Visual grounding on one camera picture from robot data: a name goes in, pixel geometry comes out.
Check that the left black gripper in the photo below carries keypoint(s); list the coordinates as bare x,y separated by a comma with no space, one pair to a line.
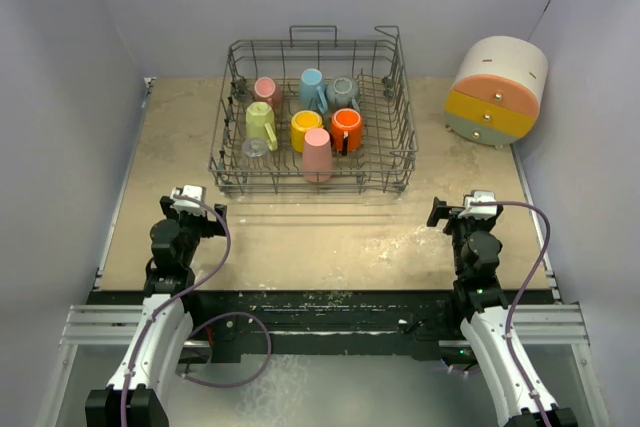
207,226

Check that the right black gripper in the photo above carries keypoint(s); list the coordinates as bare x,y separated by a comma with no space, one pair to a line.
441,211

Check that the clear glass cup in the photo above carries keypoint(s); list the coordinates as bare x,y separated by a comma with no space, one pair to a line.
255,147

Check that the light green faceted mug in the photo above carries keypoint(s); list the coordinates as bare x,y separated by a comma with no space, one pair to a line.
260,123

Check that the tall pink tumbler cup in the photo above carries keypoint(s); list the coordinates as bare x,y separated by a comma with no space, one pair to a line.
317,155

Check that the orange mug black handle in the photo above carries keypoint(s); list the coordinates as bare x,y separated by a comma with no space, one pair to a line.
347,130

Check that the yellow mug black handle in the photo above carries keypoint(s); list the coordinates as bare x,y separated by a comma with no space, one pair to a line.
300,124

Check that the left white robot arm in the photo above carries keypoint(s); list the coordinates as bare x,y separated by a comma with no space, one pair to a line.
136,394

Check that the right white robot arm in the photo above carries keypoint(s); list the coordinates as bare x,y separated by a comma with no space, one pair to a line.
485,316

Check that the round pastel drawer cabinet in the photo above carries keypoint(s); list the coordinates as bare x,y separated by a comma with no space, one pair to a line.
496,96

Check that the small pink mug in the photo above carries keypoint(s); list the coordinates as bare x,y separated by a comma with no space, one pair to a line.
266,89

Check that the grey mug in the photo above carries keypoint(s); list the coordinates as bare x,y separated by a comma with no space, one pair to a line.
343,92

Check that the light blue mug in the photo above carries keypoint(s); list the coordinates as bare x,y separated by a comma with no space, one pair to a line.
312,91

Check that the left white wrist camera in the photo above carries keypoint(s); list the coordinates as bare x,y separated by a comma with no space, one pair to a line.
189,199

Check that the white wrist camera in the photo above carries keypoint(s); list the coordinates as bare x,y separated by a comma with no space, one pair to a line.
479,205
189,199

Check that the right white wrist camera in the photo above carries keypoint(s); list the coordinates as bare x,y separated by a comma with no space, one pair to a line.
479,205

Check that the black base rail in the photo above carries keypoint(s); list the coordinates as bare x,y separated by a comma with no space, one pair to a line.
420,324

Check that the grey wire dish rack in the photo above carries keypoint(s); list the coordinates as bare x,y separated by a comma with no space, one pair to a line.
387,156

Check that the aluminium frame rail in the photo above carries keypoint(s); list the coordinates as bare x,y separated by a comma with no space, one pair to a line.
116,324

